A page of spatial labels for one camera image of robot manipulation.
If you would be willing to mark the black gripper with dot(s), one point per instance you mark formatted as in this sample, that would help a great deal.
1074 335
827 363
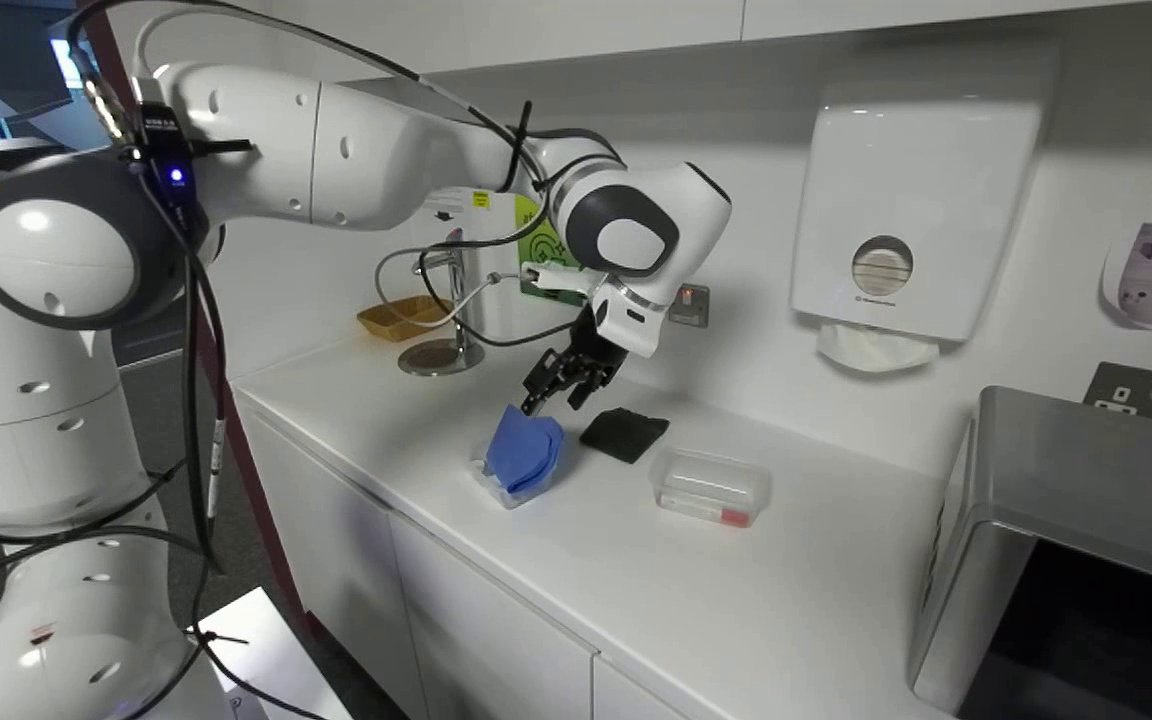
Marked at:
593 343

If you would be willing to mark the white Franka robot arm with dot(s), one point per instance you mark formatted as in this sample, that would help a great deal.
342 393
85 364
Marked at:
56 402

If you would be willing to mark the black cloth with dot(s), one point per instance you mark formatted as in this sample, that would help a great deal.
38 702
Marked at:
624 435

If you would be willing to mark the chrome water tap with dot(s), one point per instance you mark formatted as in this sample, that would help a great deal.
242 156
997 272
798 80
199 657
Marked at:
467 302

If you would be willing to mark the round metal drip tray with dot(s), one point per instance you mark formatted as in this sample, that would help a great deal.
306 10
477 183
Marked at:
438 356

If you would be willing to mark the green clean after use poster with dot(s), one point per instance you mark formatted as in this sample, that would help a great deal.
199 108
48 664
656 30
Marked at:
540 254

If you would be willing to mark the clear lidded plastic container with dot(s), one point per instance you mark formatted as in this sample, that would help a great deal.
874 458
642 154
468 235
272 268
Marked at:
715 485

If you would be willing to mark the yellow warning sign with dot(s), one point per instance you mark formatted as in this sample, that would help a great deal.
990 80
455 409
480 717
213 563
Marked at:
480 202

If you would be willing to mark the white base cabinet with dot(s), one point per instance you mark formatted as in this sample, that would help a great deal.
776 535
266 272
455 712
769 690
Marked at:
428 600

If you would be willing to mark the white paper towel dispenser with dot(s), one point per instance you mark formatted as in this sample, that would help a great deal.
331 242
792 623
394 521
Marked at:
917 227

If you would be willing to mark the stainless steel appliance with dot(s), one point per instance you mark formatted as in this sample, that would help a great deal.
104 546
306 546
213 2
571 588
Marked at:
1068 505

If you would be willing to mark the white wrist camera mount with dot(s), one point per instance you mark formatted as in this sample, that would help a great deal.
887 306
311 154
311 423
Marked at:
636 320

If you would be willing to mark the white upper wall cabinet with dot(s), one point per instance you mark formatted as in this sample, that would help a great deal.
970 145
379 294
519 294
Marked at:
577 34

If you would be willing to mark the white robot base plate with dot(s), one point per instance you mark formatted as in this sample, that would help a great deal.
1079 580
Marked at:
269 660

